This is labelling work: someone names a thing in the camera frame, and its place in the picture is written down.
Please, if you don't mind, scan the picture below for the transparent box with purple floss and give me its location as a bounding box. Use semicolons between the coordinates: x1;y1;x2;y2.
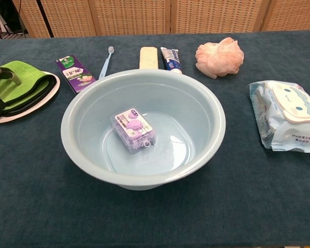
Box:
110;108;157;155

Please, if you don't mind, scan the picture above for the cream toothbrush case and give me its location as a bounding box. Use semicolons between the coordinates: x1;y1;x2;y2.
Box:
139;46;160;71

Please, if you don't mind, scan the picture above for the pink mesh bath pouf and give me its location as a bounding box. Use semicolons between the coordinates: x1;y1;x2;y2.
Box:
195;37;245;79

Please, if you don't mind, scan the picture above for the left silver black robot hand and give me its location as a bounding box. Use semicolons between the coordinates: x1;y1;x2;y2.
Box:
0;64;23;86

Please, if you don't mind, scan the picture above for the green microfiber cloth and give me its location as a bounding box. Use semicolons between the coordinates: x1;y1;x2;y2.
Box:
0;60;60;118

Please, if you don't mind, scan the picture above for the light blue plastic basin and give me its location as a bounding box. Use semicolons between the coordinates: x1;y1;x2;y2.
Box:
60;68;227;191

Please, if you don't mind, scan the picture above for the white round plate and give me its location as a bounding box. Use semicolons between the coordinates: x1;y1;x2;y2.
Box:
0;73;61;125

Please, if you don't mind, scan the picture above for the wicker folding screen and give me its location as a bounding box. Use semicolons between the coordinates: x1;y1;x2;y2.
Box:
11;0;310;39

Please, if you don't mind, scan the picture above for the light blue wet wipes pack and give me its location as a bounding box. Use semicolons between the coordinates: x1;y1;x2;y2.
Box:
249;80;310;155

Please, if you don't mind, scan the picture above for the white and blue toothpaste tube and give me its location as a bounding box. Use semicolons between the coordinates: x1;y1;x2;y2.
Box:
160;46;183;75

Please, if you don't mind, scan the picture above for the purple toothpaste carton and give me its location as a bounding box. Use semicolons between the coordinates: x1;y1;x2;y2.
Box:
55;54;97;95

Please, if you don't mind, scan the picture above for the light blue toothbrush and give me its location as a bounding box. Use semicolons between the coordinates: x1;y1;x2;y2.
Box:
98;45;115;80

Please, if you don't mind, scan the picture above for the black metal rack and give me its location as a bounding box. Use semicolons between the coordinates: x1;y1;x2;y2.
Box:
0;0;29;40

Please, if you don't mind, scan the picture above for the dark blue table cloth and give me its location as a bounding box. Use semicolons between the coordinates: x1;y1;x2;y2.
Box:
0;29;310;248

